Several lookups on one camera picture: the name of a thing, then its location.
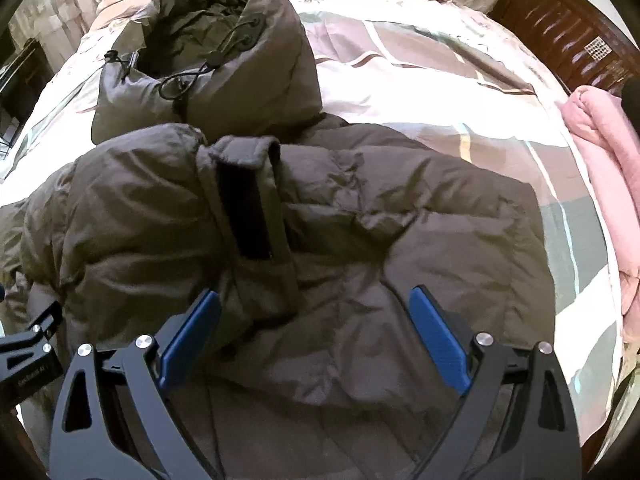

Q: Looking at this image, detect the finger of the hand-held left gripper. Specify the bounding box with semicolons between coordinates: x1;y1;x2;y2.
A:
0;300;65;358

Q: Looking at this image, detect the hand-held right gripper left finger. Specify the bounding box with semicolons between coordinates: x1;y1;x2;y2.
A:
49;289;222;480

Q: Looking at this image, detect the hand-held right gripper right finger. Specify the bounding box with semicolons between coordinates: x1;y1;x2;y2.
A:
409;285;584;480

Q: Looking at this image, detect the brown hooded down jacket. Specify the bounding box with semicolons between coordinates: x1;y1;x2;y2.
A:
0;0;553;480

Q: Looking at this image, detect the black computer desk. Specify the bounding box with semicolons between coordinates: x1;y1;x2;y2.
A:
0;37;51;151

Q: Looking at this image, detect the folded pink blanket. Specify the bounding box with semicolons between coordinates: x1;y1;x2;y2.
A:
555;85;640;341

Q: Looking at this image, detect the plaid blanket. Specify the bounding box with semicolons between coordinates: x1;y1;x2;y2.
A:
0;7;631;461

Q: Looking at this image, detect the black jacket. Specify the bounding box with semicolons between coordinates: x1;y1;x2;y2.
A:
619;77;640;136

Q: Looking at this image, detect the floral lace curtain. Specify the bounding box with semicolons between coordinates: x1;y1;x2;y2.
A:
10;0;96;61

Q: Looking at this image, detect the dark wooden headboard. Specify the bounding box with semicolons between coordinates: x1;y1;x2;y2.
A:
487;0;640;106

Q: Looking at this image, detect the pink cartoon cat bed sheet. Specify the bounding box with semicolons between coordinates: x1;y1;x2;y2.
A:
0;0;506;186

